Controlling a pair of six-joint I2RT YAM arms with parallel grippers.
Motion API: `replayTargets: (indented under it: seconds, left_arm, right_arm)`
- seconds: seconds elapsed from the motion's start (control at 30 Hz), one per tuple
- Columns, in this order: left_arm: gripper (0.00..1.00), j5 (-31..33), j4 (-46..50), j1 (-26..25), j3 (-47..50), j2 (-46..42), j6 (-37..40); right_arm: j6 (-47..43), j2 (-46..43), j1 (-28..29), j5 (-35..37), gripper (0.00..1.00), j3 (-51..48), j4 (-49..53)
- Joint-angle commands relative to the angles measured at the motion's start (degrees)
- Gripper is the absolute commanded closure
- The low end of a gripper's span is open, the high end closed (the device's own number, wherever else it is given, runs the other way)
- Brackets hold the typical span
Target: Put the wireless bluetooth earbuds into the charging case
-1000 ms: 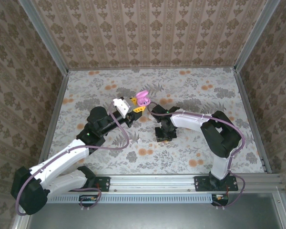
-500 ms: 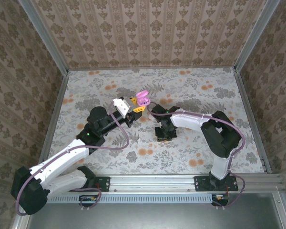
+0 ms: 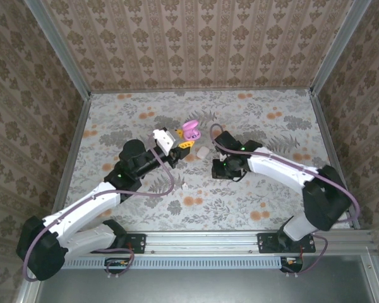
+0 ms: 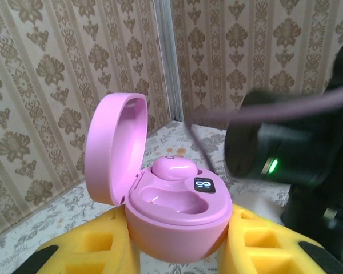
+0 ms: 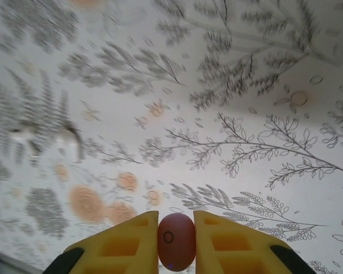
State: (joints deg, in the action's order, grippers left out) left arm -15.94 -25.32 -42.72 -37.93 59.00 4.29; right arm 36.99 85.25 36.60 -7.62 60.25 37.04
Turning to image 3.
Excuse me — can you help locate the black controller board with wires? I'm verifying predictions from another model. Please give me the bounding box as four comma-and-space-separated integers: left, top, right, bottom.
279, 256, 304, 274
104, 257, 132, 275

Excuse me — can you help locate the pink earbud charging case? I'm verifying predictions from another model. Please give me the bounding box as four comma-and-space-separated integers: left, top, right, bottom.
181, 119, 202, 142

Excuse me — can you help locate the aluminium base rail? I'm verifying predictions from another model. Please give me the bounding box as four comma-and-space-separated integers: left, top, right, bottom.
33, 231, 377, 256

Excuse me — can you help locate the aluminium frame post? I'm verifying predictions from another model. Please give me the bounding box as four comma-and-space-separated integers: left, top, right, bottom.
22, 0, 92, 99
309, 0, 373, 95

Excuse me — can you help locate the grey metal panel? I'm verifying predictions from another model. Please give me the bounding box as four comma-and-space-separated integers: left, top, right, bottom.
34, 255, 379, 303

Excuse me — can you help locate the grey slotted cable duct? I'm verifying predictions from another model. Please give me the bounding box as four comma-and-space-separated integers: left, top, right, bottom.
45, 254, 285, 270

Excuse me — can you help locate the aluminium table edge rail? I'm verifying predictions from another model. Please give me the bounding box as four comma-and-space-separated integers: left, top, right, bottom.
309, 91, 379, 303
17, 94, 92, 303

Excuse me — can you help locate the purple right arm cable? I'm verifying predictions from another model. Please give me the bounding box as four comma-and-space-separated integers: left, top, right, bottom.
209, 123, 361, 278

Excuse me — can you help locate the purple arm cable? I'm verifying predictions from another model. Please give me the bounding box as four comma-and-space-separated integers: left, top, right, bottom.
209, 123, 361, 278
21, 134, 175, 282

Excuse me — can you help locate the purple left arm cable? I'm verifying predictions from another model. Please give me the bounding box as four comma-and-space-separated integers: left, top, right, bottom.
21, 134, 175, 282

